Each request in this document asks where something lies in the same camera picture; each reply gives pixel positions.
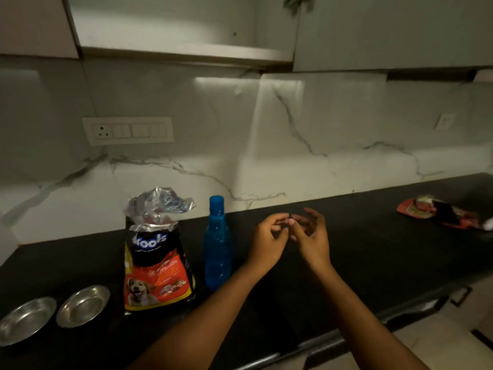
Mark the person's left hand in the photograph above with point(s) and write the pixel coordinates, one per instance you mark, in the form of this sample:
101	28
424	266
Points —
265	244

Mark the person's right hand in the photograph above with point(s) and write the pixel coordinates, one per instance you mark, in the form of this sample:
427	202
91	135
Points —
312	242

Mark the person's left thumb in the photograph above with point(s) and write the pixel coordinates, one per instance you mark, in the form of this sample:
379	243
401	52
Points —
280	232

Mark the person's right thumb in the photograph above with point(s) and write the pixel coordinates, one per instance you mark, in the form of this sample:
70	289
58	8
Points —
295	230

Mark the person's left forearm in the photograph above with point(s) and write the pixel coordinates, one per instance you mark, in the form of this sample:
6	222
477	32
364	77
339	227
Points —
200	323

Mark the person's right forearm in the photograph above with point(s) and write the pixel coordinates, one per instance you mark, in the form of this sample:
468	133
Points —
362	323

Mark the blue plastic water bottle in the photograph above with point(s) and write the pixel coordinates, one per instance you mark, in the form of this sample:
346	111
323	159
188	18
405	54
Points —
217	244

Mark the dog food bag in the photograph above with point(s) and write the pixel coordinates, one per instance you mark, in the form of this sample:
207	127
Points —
157	252

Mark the red flat food packet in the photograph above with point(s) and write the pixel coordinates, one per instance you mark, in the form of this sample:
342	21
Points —
439	211

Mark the steel bowl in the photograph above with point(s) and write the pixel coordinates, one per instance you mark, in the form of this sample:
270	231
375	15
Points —
83	306
25	321

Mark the open cabinet shelf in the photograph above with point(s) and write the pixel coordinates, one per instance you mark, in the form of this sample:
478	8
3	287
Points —
181	30

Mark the beige upper cabinet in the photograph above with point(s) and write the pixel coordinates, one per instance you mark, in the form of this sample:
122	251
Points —
36	26

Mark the white switch panel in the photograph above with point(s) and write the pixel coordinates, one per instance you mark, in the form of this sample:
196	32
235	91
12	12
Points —
128	130

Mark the small white wall socket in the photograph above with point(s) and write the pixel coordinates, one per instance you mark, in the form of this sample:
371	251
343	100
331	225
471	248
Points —
445	121

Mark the upper wall cabinet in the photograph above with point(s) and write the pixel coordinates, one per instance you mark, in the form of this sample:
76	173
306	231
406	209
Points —
393	32

